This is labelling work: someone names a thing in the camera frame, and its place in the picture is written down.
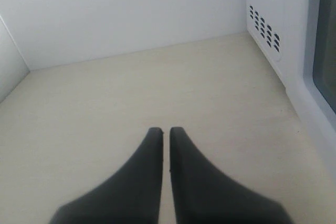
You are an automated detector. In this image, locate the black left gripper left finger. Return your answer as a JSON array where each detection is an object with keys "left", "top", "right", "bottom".
[{"left": 50, "top": 127, "right": 163, "bottom": 223}]

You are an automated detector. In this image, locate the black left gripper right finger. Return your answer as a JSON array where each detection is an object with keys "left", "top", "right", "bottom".
[{"left": 170, "top": 127, "right": 291, "bottom": 223}]

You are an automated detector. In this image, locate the white microwave oven body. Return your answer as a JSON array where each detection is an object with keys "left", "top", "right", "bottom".
[{"left": 244, "top": 0, "right": 336, "bottom": 162}]

